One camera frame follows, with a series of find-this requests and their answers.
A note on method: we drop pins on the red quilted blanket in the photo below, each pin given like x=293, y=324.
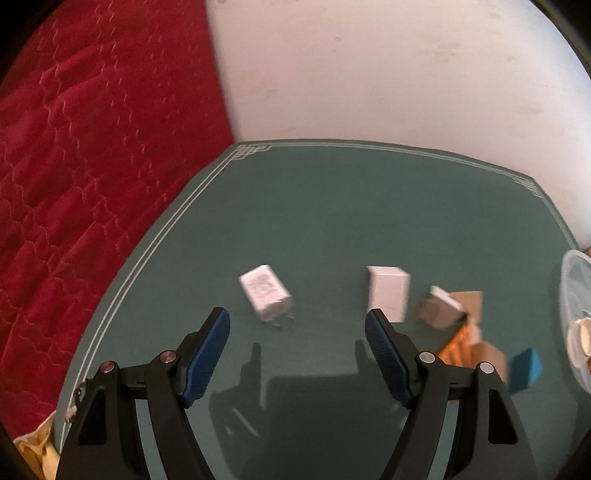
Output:
x=92, y=161

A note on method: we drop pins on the blue wooden block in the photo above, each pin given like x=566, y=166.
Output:
x=526, y=369

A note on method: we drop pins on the small white-topped cardboard box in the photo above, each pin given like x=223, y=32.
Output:
x=441, y=311

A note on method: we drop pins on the tan wooden rectangular block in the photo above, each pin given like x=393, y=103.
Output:
x=489, y=362

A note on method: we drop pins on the white charger plug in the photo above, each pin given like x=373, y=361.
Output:
x=265, y=290

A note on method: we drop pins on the yellow cloth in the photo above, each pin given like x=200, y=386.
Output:
x=37, y=447

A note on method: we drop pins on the clear plastic bowl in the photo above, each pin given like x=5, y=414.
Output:
x=572, y=286

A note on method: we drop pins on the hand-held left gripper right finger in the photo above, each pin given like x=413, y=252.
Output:
x=388, y=355

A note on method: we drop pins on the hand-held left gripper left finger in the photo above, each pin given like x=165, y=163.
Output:
x=207, y=355

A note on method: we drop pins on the white rectangular box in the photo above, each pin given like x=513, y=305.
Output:
x=390, y=290

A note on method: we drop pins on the orange striped box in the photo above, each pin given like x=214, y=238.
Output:
x=457, y=348

